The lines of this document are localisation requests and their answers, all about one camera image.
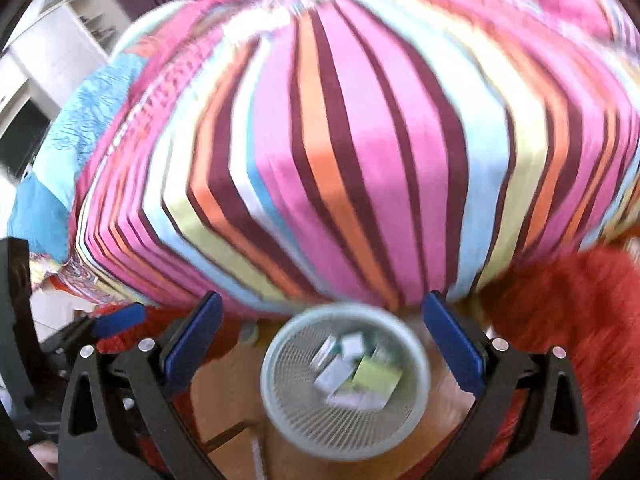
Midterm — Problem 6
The grey mesh waste basket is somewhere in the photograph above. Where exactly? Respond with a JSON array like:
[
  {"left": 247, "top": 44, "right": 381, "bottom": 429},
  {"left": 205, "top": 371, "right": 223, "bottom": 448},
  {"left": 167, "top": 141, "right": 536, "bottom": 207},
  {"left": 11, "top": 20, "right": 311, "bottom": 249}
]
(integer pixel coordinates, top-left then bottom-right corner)
[{"left": 260, "top": 302, "right": 432, "bottom": 462}]

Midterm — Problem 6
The striped bed sheet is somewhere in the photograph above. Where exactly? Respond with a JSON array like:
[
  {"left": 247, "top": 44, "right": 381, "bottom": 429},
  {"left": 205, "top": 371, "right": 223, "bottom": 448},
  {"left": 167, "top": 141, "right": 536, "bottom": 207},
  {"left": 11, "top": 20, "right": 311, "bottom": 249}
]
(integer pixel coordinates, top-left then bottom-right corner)
[{"left": 70, "top": 0, "right": 640, "bottom": 318}]

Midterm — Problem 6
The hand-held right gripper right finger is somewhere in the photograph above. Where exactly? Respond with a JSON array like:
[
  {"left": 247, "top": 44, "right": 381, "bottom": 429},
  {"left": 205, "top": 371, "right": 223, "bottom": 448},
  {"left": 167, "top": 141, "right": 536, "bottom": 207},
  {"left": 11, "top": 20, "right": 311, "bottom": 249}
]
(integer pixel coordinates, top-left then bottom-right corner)
[{"left": 421, "top": 290, "right": 593, "bottom": 480}]

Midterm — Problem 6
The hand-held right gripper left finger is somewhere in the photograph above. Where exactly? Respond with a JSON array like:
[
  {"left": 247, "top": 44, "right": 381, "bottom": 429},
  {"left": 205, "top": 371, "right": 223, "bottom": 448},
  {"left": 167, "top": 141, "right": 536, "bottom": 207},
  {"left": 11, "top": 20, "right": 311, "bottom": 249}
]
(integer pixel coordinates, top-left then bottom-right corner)
[{"left": 57, "top": 290, "right": 226, "bottom": 480}]

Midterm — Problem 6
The silver white cardboard box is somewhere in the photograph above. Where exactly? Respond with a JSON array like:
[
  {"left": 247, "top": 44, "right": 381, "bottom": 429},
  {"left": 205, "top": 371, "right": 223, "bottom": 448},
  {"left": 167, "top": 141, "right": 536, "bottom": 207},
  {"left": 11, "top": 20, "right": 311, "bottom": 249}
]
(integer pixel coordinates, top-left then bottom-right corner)
[{"left": 315, "top": 360, "right": 358, "bottom": 396}]

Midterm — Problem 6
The lime green cardboard box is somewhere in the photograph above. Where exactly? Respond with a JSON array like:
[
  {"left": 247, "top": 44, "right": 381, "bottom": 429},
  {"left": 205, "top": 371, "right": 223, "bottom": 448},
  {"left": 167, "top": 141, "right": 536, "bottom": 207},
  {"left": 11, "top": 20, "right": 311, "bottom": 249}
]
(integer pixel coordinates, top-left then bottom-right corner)
[{"left": 352, "top": 357, "right": 403, "bottom": 401}]

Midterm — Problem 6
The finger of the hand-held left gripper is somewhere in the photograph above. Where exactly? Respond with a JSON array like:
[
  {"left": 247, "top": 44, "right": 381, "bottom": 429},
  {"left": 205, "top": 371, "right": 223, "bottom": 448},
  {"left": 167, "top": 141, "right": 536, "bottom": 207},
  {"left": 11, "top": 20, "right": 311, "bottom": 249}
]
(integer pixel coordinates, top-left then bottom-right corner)
[{"left": 42, "top": 302, "right": 147, "bottom": 361}]

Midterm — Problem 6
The white cabinet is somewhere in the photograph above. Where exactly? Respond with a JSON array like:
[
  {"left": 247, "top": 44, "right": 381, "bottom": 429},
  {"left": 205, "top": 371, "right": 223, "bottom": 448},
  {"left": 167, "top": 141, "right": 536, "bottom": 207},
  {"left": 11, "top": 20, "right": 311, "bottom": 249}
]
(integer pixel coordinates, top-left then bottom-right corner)
[{"left": 0, "top": 0, "right": 121, "bottom": 171}]

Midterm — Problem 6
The blue patterned blanket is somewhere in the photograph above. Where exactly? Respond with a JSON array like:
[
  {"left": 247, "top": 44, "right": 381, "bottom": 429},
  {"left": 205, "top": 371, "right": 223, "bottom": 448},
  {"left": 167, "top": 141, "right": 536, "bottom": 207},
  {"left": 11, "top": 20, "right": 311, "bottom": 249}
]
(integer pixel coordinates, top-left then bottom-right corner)
[{"left": 7, "top": 52, "right": 151, "bottom": 263}]

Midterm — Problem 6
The red fluffy rug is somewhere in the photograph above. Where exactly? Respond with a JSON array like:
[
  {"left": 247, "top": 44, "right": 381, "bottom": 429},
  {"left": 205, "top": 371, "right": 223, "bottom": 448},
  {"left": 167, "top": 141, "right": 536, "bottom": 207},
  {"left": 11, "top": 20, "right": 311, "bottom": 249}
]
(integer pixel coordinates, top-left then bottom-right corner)
[{"left": 95, "top": 247, "right": 640, "bottom": 480}]

